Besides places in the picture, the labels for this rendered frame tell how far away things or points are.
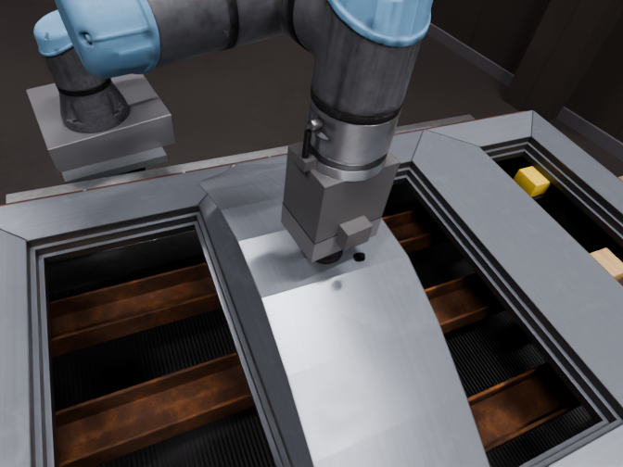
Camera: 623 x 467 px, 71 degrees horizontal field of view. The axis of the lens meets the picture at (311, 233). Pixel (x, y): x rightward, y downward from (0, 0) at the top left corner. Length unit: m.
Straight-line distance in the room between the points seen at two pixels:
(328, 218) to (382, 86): 0.13
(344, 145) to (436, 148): 0.66
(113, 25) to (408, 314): 0.38
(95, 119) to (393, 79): 0.90
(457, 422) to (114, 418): 0.52
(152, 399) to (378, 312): 0.45
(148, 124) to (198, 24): 0.83
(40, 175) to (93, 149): 1.16
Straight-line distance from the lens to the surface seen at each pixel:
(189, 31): 0.35
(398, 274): 0.51
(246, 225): 0.53
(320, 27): 0.33
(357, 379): 0.46
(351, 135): 0.35
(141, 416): 0.79
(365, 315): 0.48
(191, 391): 0.79
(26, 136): 2.57
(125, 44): 0.34
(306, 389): 0.45
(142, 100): 1.24
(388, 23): 0.31
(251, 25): 0.37
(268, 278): 0.47
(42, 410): 0.66
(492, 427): 0.86
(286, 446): 0.57
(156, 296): 0.89
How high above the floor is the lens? 1.41
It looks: 48 degrees down
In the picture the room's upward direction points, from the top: 9 degrees clockwise
